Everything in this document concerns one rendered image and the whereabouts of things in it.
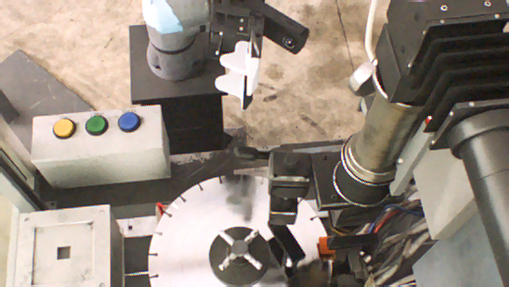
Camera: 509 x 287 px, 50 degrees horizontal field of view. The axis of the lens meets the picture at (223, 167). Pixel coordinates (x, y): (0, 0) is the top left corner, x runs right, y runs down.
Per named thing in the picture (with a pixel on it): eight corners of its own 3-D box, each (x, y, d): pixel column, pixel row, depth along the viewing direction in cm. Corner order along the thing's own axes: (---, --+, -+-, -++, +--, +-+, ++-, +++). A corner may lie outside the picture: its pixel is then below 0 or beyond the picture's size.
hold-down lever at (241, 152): (237, 191, 77) (236, 183, 74) (233, 153, 79) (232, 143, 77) (293, 185, 77) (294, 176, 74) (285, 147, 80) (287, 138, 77)
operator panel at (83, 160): (52, 190, 127) (30, 161, 114) (54, 149, 132) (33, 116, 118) (171, 177, 127) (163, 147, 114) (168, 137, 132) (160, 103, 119)
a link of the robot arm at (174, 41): (143, 20, 136) (134, -21, 124) (194, 7, 137) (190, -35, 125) (154, 56, 131) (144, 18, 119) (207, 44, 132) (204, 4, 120)
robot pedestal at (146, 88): (144, 137, 219) (101, 6, 152) (243, 127, 219) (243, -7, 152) (147, 231, 201) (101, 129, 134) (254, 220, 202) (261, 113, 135)
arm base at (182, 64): (146, 37, 146) (141, 12, 137) (202, 32, 146) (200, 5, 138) (149, 83, 140) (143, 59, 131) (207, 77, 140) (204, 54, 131)
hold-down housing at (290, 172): (264, 228, 87) (270, 174, 69) (264, 201, 89) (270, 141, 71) (299, 229, 87) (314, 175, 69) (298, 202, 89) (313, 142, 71)
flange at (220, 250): (251, 217, 101) (251, 212, 99) (282, 268, 96) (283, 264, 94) (198, 245, 99) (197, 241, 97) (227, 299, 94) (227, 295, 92)
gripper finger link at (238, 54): (216, 92, 79) (219, 48, 84) (256, 96, 79) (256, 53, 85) (220, 76, 76) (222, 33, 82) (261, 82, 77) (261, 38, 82)
